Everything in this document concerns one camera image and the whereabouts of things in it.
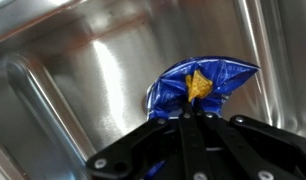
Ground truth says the stainless steel sink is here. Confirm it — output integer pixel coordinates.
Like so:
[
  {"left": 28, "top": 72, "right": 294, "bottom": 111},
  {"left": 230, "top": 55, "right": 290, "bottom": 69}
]
[{"left": 0, "top": 0, "right": 306, "bottom": 180}]

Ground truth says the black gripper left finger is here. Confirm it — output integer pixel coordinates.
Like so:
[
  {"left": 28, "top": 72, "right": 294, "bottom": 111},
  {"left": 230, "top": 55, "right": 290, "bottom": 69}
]
[{"left": 85, "top": 103, "right": 208, "bottom": 180}]

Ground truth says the blue snack packet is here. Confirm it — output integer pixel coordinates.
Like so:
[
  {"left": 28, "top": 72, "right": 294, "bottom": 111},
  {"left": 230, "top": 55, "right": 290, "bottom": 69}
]
[{"left": 143, "top": 55, "right": 261, "bottom": 180}]

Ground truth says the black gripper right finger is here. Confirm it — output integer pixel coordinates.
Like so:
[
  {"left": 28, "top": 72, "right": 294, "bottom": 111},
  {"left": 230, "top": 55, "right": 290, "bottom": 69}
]
[{"left": 194, "top": 104, "right": 306, "bottom": 180}]

